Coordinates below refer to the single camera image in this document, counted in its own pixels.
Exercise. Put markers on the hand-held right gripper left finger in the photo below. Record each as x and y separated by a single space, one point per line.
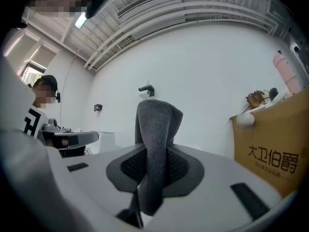
72 190

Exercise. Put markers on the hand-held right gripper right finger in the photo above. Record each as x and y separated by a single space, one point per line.
217 178

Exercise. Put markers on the gray wiping cloth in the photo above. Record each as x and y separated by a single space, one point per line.
154 129

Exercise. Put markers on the black toilet paper holder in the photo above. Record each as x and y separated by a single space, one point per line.
146 88

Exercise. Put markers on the white round object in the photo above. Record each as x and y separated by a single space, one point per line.
245 121

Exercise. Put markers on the large printed cardboard box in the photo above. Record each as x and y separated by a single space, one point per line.
270 134

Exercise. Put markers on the black fluffy ball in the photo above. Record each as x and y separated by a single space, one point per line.
273 92

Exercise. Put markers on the white round pad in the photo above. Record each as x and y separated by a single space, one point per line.
281 97

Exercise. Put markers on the window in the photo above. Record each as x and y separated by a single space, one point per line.
31 72

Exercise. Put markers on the pink bottle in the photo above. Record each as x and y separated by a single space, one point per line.
287 74

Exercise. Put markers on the white roller blind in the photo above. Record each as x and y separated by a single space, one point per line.
20 48
46 54

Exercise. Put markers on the long ceiling light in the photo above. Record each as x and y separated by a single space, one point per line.
80 20

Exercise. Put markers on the black wall box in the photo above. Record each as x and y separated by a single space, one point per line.
97 107

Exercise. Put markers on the black head camera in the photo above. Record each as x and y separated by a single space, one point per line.
96 6

